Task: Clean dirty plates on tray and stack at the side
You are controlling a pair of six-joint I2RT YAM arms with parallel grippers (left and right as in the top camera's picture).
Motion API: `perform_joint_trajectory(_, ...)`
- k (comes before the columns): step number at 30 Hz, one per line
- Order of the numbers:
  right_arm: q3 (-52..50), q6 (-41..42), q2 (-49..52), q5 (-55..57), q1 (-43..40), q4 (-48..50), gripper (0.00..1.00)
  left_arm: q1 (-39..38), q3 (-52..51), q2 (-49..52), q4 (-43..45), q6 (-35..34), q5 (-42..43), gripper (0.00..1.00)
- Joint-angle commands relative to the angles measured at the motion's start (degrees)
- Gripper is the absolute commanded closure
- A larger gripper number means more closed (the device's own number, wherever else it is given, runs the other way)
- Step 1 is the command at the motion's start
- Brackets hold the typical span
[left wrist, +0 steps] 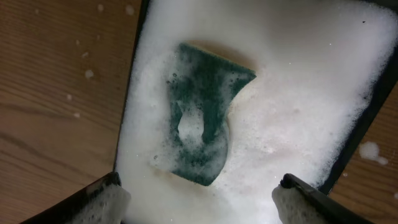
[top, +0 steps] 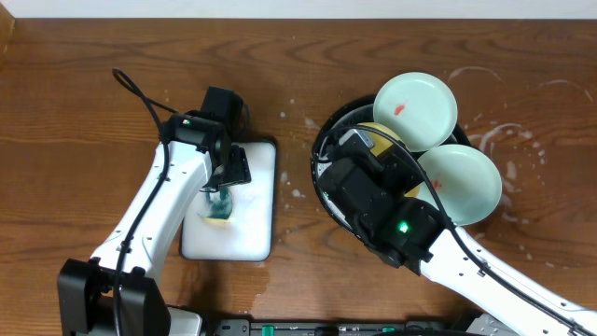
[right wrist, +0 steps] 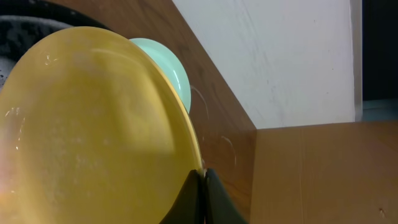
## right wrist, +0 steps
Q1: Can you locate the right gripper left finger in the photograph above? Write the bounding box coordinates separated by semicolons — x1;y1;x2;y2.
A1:
160;170;205;224

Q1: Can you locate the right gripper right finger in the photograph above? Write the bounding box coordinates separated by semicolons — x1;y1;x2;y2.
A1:
204;169;248;224

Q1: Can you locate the yellow plate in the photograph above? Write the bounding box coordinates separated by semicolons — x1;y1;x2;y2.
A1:
1;27;203;223

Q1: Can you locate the mint green plate rear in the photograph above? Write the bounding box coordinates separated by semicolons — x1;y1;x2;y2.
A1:
130;38;192;113

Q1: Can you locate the black round tray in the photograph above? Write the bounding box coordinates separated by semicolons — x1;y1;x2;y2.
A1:
1;0;107;86

